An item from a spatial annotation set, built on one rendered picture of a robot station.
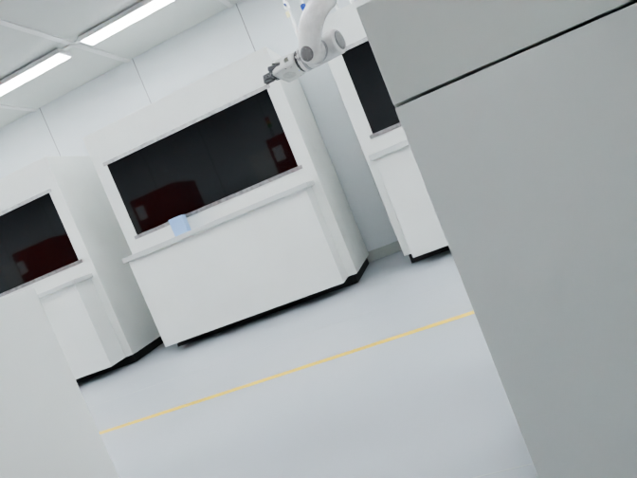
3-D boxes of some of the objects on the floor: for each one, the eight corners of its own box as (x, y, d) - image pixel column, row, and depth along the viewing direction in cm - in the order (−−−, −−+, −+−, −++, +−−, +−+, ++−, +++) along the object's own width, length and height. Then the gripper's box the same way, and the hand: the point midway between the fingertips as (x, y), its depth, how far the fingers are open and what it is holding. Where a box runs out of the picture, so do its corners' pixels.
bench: (356, 290, 402) (255, 39, 389) (159, 359, 447) (62, 137, 433) (372, 262, 507) (292, 64, 493) (210, 321, 551) (134, 140, 538)
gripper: (315, 56, 188) (277, 77, 199) (288, 42, 176) (248, 64, 187) (318, 76, 187) (280, 95, 198) (291, 63, 175) (251, 83, 186)
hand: (268, 78), depth 191 cm, fingers closed
